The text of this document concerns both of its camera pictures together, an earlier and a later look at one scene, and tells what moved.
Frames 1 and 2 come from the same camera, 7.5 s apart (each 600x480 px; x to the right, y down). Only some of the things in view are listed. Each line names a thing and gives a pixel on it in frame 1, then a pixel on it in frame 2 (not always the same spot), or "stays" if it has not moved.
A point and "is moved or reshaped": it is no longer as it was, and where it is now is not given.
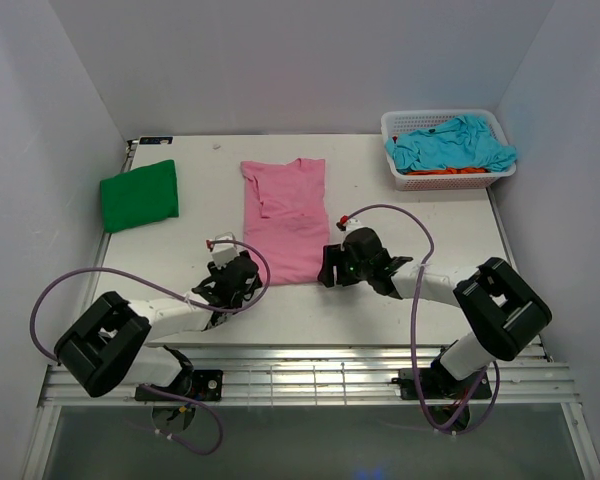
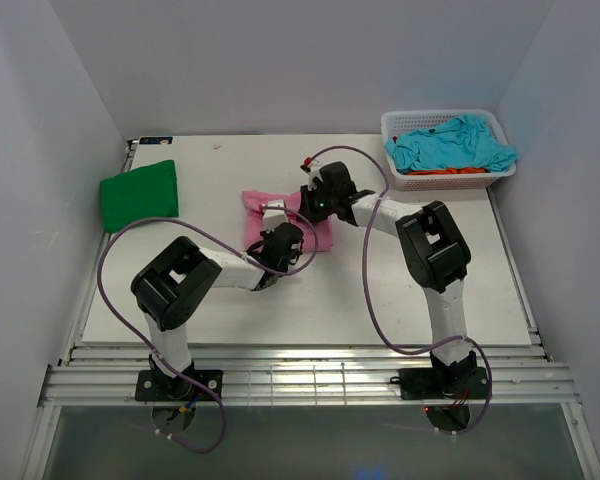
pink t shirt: x=286 y=218 is moved or reshaped
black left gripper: x=214 y=272 -> x=265 y=236
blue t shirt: x=463 y=142 stays
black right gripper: x=334 y=255 -> x=306 y=208
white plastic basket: x=396 y=122 stays
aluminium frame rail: x=323 y=376 stays
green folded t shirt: x=139 y=196 stays
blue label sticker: x=155 y=140 stays
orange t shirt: x=448 y=171 stays
